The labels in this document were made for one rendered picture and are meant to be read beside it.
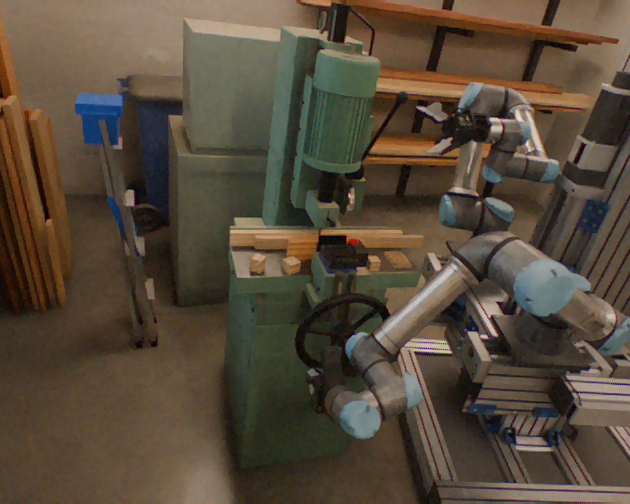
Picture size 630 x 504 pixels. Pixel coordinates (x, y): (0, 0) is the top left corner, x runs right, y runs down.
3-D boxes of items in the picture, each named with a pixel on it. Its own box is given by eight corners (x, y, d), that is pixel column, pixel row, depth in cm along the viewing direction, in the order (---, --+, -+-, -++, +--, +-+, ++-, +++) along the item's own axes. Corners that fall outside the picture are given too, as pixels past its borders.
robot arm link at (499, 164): (517, 188, 150) (530, 154, 144) (482, 182, 150) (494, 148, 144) (510, 178, 156) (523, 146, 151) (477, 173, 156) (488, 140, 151)
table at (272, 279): (239, 314, 133) (240, 296, 130) (226, 256, 157) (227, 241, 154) (431, 304, 151) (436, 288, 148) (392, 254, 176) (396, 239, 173)
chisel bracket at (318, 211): (314, 232, 150) (318, 207, 146) (303, 212, 161) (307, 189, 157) (336, 232, 152) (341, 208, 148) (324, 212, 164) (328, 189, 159)
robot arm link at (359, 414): (389, 432, 100) (353, 449, 97) (368, 414, 110) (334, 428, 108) (379, 397, 99) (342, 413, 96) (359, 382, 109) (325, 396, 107)
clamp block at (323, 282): (319, 302, 138) (323, 276, 133) (307, 276, 149) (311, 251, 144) (366, 299, 142) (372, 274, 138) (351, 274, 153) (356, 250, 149)
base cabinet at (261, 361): (238, 471, 184) (253, 328, 148) (222, 364, 231) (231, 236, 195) (347, 454, 197) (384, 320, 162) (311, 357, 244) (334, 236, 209)
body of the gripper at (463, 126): (452, 106, 135) (488, 109, 139) (437, 124, 143) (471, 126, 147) (458, 129, 133) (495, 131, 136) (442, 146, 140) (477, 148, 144)
